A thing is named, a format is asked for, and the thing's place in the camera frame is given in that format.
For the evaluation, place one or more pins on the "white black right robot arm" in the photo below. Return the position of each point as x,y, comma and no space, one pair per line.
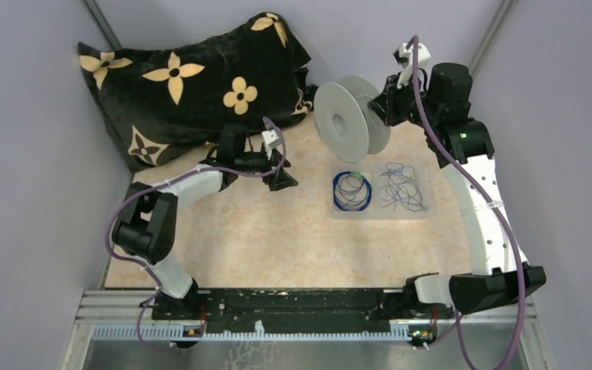
500,272

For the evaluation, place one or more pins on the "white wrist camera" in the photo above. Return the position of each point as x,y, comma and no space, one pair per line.
272,140
406,58

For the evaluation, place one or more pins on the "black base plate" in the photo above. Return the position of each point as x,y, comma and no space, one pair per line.
296,310

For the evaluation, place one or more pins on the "white slotted cable duct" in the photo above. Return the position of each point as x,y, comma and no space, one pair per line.
396,331

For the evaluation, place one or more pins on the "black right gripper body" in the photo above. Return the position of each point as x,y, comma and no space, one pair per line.
401,103

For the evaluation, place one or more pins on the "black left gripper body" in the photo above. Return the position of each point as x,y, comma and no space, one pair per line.
271,180

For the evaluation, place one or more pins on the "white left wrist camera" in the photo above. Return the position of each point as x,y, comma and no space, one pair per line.
272,140

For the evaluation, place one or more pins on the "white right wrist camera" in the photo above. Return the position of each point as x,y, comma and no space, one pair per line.
406,58

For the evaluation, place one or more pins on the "white perforated cable spool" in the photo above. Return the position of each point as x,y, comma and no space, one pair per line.
344,121

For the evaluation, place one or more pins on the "aluminium rail frame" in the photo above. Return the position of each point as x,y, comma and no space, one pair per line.
486,337

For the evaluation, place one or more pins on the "clear plastic tray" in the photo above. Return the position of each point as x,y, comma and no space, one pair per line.
393,190

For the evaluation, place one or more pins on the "black blanket with beige flowers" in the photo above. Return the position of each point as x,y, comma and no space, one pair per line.
159,104

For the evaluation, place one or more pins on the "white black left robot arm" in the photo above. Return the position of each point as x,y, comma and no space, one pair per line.
143,228

